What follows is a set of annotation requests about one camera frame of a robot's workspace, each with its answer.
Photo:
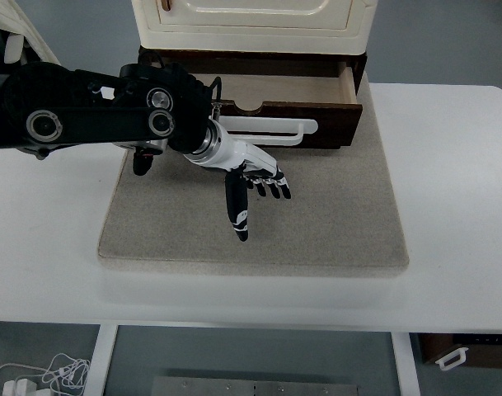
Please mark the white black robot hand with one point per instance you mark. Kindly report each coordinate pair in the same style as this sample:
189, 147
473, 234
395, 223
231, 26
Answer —
222, 151

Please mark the dark wooden drawer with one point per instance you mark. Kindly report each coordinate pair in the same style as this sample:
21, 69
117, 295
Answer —
332, 102

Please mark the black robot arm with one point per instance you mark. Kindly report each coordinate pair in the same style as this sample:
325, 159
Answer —
45, 107

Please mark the cream upper cabinet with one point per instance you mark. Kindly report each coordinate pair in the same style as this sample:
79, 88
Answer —
291, 27

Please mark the grey felt mat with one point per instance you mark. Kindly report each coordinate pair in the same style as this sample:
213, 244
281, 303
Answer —
341, 220

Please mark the white table leg right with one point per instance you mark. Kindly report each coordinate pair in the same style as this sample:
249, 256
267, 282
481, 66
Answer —
405, 364

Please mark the white table leg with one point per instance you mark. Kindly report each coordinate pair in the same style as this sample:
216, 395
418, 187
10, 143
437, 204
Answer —
100, 361
405, 364

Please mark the white table leg left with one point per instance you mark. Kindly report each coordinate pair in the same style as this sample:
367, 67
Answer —
100, 361

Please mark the small wooden box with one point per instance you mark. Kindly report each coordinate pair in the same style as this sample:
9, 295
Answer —
450, 350

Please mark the white drawer handle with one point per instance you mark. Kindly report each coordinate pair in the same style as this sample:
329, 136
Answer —
268, 131

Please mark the white handle on box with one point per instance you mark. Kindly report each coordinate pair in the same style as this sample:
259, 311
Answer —
453, 359

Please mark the white charger with cable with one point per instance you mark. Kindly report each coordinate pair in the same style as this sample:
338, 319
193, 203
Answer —
64, 375

